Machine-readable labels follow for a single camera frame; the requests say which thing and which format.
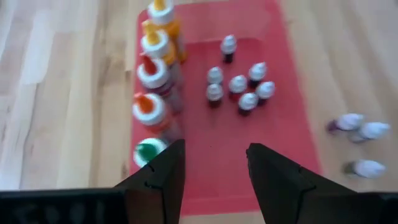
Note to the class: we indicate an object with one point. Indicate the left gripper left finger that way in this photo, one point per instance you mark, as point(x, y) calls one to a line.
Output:
point(161, 186)

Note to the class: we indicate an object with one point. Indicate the orange food coloring bottle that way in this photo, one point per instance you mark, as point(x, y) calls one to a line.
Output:
point(150, 113)

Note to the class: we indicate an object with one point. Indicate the green food coloring bottle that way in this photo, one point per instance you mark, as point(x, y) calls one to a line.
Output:
point(146, 151)

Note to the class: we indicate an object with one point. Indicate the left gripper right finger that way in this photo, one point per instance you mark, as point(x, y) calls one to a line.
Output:
point(273, 180)

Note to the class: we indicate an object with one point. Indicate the yellow food coloring bottle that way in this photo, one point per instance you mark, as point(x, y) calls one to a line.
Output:
point(155, 46)
point(161, 15)

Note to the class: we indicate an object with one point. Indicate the pink translucent plastic bin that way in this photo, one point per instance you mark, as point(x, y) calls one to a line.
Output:
point(217, 140)

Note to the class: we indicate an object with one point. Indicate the red food coloring bottle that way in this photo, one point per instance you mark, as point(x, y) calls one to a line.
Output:
point(154, 77)

